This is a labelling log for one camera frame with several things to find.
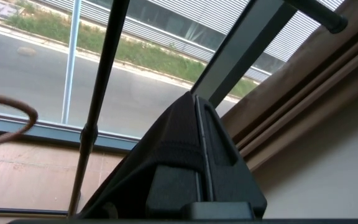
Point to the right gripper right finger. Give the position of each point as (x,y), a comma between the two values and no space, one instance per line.
(232,183)

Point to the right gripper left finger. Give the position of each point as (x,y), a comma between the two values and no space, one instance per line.
(172,189)

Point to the black garment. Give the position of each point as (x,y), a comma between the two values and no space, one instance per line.
(166,133)

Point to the pink clothes hanger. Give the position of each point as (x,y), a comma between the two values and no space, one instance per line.
(31,113)

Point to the black clothes rack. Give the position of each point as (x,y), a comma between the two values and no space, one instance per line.
(102,71)

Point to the brown curtain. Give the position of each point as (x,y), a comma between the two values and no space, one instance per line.
(306,77)

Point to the window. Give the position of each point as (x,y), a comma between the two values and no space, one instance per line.
(238,53)

